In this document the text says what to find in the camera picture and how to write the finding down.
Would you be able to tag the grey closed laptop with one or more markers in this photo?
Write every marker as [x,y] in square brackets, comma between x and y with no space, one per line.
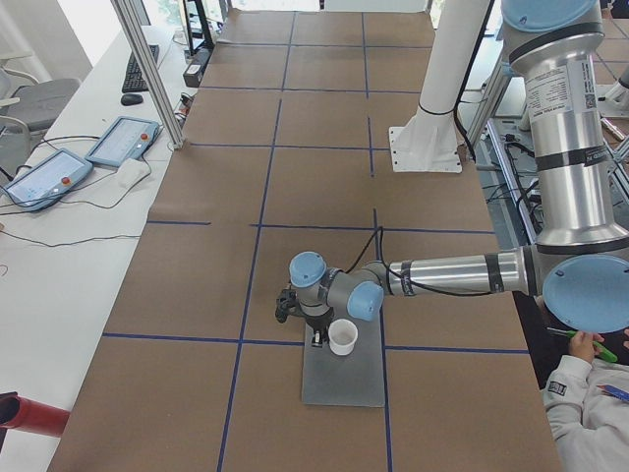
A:
[352,380]

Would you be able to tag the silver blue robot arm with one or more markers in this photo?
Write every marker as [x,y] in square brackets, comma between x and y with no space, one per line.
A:
[579,261]

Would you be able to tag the white folded cloth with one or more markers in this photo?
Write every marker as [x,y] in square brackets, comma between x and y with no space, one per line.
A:
[130,173]

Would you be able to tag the grey office chair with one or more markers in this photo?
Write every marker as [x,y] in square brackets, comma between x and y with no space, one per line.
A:
[30,107]

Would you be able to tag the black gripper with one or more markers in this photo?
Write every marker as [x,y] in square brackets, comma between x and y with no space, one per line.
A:
[318,324]

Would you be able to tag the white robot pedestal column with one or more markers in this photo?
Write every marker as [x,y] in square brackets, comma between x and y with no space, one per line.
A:
[428,142]

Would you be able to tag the red cylinder tube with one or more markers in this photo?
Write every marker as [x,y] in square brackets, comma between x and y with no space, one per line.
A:
[27,415]

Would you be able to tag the green pen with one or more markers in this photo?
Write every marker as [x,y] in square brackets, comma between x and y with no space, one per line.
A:
[602,352]

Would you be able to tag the near blue teach pendant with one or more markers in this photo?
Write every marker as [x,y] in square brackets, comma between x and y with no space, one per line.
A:
[48,181]

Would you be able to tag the black keyboard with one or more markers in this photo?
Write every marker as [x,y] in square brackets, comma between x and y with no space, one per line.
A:
[133,79]

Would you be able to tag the seated person's hand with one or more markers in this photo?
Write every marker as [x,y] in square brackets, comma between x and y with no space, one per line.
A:
[583,345]

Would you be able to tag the far blue teach pendant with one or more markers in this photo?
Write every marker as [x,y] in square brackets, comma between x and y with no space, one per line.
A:
[126,138]

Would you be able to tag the blue teach pendant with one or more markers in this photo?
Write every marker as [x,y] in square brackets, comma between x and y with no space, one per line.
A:
[48,181]
[126,138]

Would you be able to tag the aluminium frame post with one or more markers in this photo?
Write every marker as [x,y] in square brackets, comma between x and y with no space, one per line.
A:
[132,28]

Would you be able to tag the black computer mouse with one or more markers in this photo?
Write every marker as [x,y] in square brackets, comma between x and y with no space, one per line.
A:
[131,99]

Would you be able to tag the white ceramic cup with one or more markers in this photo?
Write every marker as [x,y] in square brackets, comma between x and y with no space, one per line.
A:
[343,335]

